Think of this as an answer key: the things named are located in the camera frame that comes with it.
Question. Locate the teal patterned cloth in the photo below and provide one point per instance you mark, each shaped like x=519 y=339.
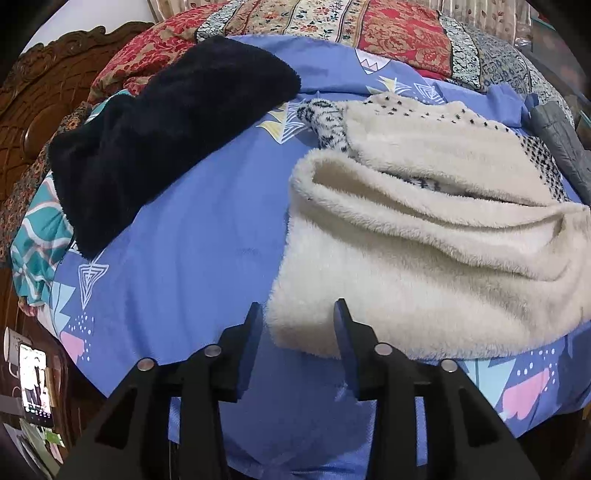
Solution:
x=37 y=244

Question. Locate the white mug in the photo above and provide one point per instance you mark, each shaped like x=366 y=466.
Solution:
x=11 y=346

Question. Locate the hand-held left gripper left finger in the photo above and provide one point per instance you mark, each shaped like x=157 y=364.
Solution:
x=251 y=344

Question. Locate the dark navy fleece garment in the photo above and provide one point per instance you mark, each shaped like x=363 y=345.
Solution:
x=152 y=138

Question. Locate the brown floral cloth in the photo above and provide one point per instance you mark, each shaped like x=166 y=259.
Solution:
x=27 y=184

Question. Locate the cream patterned fleece garment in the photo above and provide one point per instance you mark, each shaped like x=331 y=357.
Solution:
x=415 y=277

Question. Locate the smartphone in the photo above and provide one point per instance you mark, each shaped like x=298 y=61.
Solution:
x=37 y=383

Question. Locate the beige leaf print curtain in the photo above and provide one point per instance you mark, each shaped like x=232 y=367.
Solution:
x=489 y=11

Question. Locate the green paper sheets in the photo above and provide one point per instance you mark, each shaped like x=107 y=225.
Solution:
x=44 y=443

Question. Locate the blue printed bed sheet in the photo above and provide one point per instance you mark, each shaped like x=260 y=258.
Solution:
x=194 y=240

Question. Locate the patchwork floral quilt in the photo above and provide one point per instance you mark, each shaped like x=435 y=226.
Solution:
x=401 y=41

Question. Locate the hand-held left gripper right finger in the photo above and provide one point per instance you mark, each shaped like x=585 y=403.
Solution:
x=346 y=346

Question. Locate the grey padded jacket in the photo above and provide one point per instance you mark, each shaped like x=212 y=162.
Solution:
x=563 y=138

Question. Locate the storage box with teal lid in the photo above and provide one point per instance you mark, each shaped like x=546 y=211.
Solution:
x=558 y=55

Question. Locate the carved wooden headboard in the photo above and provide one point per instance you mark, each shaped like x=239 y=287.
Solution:
x=27 y=115

